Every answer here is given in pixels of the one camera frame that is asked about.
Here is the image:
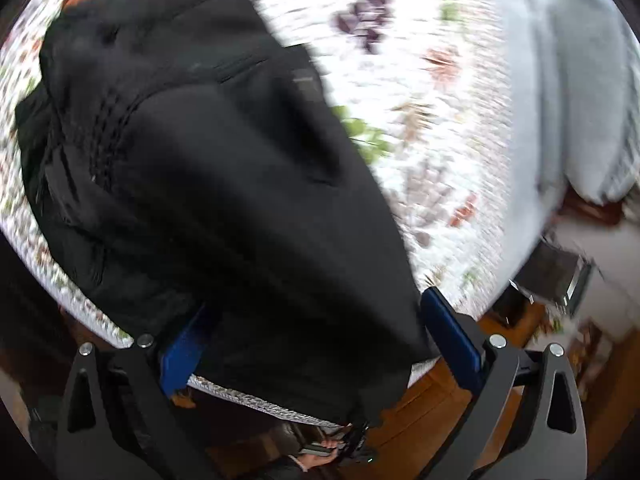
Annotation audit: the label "black office chair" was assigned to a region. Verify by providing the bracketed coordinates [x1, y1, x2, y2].
[510, 240, 594, 316]

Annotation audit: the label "person's right hand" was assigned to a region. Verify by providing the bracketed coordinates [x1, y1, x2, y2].
[288, 439, 346, 472]

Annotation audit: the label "black padded pants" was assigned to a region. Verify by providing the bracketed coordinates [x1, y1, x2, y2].
[15, 0, 436, 425]

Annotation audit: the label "floral quilted bedspread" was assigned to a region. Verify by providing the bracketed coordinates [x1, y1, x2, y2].
[1, 0, 510, 427]

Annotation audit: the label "folded light blue duvet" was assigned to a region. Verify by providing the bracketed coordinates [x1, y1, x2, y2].
[548, 0, 639, 205]

